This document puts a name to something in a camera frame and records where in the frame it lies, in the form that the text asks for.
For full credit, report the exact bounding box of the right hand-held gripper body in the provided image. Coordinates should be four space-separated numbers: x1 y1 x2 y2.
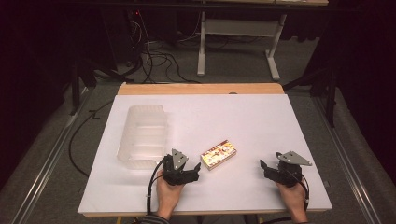
263 150 313 189

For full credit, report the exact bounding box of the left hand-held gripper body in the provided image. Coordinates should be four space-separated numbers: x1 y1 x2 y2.
161 148 201 187

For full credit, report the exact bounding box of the person's left hand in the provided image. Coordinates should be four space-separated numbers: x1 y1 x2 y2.
155 169 187 220

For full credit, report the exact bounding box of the person's right hand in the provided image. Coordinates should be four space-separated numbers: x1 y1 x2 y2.
275 181 309 224

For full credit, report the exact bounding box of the colourful printed flat box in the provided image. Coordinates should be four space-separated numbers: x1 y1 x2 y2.
199 139 238 172

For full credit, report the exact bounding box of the clear plastic container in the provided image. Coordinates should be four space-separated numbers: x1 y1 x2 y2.
116 104 169 171

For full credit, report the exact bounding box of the black metal stand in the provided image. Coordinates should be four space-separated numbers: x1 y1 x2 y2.
68 57 135 117
282 66 340 128

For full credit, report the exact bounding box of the left hand-held gripper black cable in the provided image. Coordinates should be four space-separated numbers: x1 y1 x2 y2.
145 156 168 217

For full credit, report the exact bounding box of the metal floor rail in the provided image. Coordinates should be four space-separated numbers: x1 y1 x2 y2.
8 88 92 224
312 95 376 224

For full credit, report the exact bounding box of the long black floor cable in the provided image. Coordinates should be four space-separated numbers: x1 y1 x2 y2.
68 100 114 179

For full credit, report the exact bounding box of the tangle of floor cables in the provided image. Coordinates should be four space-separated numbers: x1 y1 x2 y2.
125 10 202 85

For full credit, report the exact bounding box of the white metal desk frame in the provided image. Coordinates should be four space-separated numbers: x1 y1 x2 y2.
196 11 288 82

